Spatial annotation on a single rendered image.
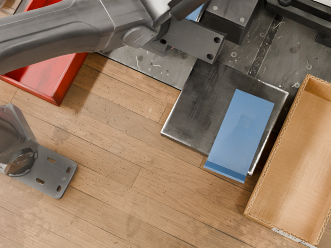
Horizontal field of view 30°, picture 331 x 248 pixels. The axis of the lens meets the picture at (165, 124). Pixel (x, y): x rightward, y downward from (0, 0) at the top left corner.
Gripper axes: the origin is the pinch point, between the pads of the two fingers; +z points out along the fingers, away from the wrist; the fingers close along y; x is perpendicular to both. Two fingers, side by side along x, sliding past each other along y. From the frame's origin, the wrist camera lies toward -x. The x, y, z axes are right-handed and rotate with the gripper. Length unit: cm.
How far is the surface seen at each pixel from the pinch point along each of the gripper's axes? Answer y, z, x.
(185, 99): -12.4, 3.2, -7.2
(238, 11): 4.5, 5.3, -9.4
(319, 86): -1.5, 5.5, -26.8
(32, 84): -21.0, 0.5, 18.6
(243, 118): -11.4, 3.2, -17.6
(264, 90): -6.1, 6.6, -18.8
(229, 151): -16.7, 0.1, -17.7
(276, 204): -21.5, -0.6, -28.4
